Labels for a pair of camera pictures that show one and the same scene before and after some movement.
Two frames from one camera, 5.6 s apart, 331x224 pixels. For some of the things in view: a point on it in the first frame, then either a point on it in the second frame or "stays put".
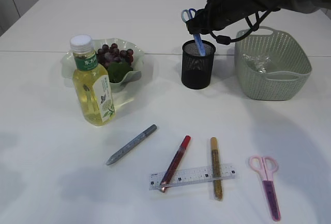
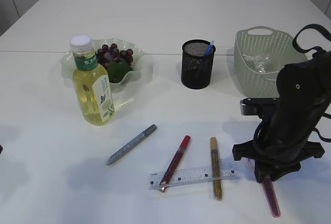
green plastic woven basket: (270, 64) stays put
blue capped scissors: (188, 14) → (211, 48)
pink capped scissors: (266, 165) stays put
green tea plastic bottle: (92, 86) stays put
